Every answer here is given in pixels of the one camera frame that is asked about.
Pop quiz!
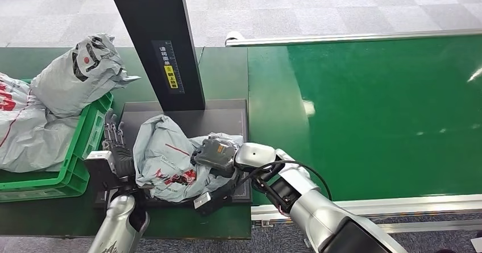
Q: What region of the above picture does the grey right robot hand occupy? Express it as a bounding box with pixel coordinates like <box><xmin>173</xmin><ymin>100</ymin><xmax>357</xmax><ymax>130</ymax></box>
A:
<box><xmin>190</xmin><ymin>135</ymin><xmax>240</xmax><ymax>179</ymax></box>

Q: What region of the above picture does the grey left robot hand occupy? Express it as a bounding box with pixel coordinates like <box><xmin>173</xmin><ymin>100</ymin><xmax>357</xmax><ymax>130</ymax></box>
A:
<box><xmin>102</xmin><ymin>109</ymin><xmax>136</xmax><ymax>179</ymax></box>

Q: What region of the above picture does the grey mailer package red print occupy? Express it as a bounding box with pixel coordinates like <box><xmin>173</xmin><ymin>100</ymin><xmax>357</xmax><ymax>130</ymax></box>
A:
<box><xmin>132</xmin><ymin>114</ymin><xmax>245</xmax><ymax>204</ymax></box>

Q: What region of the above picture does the grey mailer package black print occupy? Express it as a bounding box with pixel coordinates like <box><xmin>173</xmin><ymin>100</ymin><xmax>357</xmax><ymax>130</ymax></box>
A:
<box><xmin>30</xmin><ymin>33</ymin><xmax>141</xmax><ymax>119</ymax></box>

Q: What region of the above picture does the large grey mailer package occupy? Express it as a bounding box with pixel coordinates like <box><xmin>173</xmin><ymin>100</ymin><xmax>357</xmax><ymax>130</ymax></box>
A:
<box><xmin>0</xmin><ymin>72</ymin><xmax>81</xmax><ymax>173</ymax></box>

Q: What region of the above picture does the green conveyor belt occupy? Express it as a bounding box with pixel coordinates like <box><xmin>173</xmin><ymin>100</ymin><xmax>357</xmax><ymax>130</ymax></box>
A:
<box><xmin>247</xmin><ymin>35</ymin><xmax>482</xmax><ymax>206</ymax></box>

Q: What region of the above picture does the green plastic crate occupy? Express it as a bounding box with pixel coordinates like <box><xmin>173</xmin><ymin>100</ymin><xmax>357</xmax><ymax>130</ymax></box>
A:
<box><xmin>0</xmin><ymin>78</ymin><xmax>114</xmax><ymax>204</ymax></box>

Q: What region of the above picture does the black scanner column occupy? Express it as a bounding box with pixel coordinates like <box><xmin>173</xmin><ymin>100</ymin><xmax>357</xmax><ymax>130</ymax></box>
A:
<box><xmin>105</xmin><ymin>0</ymin><xmax>206</xmax><ymax>112</ymax></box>

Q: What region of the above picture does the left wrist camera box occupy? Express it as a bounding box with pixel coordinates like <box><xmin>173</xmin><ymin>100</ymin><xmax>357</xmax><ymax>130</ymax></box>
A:
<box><xmin>83</xmin><ymin>150</ymin><xmax>118</xmax><ymax>193</ymax></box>

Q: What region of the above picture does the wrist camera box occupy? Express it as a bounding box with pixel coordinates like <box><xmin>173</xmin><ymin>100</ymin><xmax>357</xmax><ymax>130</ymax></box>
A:
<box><xmin>193</xmin><ymin>170</ymin><xmax>244</xmax><ymax>216</ymax></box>
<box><xmin>83</xmin><ymin>150</ymin><xmax>118</xmax><ymax>193</ymax></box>

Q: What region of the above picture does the black scanner base plate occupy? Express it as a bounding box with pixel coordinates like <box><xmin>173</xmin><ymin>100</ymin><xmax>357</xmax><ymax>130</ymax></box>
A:
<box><xmin>93</xmin><ymin>99</ymin><xmax>252</xmax><ymax>209</ymax></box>

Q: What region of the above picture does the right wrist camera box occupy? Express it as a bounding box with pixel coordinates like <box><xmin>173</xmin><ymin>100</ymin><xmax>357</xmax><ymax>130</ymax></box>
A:
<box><xmin>193</xmin><ymin>170</ymin><xmax>244</xmax><ymax>216</ymax></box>

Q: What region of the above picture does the thin aluminium conveyor rail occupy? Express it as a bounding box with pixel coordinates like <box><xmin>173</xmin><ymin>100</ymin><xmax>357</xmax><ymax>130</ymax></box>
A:
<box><xmin>225</xmin><ymin>28</ymin><xmax>482</xmax><ymax>48</ymax></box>

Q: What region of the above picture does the wide aluminium conveyor rail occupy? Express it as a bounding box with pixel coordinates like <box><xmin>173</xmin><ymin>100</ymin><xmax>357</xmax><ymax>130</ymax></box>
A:
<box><xmin>250</xmin><ymin>193</ymin><xmax>482</xmax><ymax>223</ymax></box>

